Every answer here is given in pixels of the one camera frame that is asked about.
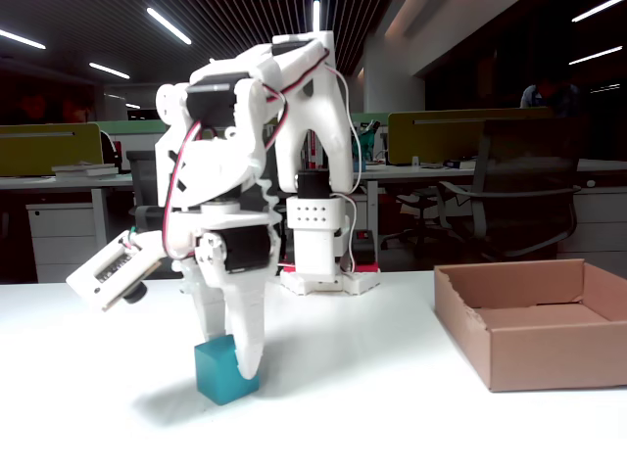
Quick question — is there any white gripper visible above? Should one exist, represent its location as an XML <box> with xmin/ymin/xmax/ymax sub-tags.
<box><xmin>169</xmin><ymin>210</ymin><xmax>285</xmax><ymax>381</ymax></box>

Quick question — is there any blue cube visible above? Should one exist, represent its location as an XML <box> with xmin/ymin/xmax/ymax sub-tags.
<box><xmin>194</xmin><ymin>334</ymin><xmax>261</xmax><ymax>406</ymax></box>

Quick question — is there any white arm base block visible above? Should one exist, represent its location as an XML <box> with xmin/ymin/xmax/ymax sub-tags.
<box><xmin>278</xmin><ymin>266</ymin><xmax>383</xmax><ymax>298</ymax></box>

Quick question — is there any brown cardboard box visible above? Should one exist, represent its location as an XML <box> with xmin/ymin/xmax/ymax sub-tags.
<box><xmin>433</xmin><ymin>258</ymin><xmax>627</xmax><ymax>394</ymax></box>

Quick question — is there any black mesh office chair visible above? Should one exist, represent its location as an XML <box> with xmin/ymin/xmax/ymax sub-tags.
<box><xmin>438</xmin><ymin>117</ymin><xmax>584</xmax><ymax>260</ymax></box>
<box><xmin>125</xmin><ymin>148</ymin><xmax>172</xmax><ymax>234</ymax></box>
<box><xmin>380</xmin><ymin>193</ymin><xmax>445</xmax><ymax>259</ymax></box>

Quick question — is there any white drawer cabinet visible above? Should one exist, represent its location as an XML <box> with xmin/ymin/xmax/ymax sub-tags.
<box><xmin>25</xmin><ymin>201</ymin><xmax>112</xmax><ymax>284</ymax></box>

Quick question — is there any stack of books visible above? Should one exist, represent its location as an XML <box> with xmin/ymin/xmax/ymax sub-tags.
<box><xmin>51</xmin><ymin>163</ymin><xmax>121</xmax><ymax>178</ymax></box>

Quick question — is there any light green desk partition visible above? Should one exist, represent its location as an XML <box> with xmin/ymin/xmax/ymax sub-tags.
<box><xmin>95</xmin><ymin>119</ymin><xmax>162</xmax><ymax>136</ymax></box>

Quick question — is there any white office desk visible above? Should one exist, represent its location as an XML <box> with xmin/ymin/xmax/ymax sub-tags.
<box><xmin>352</xmin><ymin>159</ymin><xmax>627</xmax><ymax>195</ymax></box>
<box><xmin>0</xmin><ymin>173</ymin><xmax>138</xmax><ymax>284</ymax></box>

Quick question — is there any yellow-green desk partition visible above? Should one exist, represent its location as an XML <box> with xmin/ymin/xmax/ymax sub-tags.
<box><xmin>386</xmin><ymin>108</ymin><xmax>555</xmax><ymax>165</ymax></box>
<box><xmin>0</xmin><ymin>121</ymin><xmax>104</xmax><ymax>177</ymax></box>

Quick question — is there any person in reddish top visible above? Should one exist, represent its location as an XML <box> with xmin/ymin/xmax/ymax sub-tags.
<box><xmin>62</xmin><ymin>95</ymin><xmax>97</xmax><ymax>123</ymax></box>

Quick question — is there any person in blue shirt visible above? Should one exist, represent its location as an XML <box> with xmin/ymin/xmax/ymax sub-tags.
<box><xmin>518</xmin><ymin>77</ymin><xmax>583</xmax><ymax>118</ymax></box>

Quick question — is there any red white servo wire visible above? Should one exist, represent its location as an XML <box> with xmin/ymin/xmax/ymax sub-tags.
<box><xmin>163</xmin><ymin>80</ymin><xmax>290</xmax><ymax>259</ymax></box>

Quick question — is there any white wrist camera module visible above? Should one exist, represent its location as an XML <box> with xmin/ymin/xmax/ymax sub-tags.
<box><xmin>66</xmin><ymin>229</ymin><xmax>166</xmax><ymax>312</ymax></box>

